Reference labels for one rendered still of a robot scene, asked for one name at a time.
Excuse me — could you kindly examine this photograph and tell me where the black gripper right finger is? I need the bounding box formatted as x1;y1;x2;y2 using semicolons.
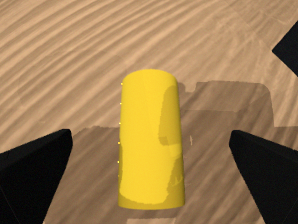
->
229;130;298;224

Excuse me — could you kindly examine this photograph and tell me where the yellow tall cylinder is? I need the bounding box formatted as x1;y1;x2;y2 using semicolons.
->
118;69;185;210

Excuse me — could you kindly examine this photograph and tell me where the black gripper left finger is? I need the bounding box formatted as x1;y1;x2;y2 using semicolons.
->
0;129;73;224

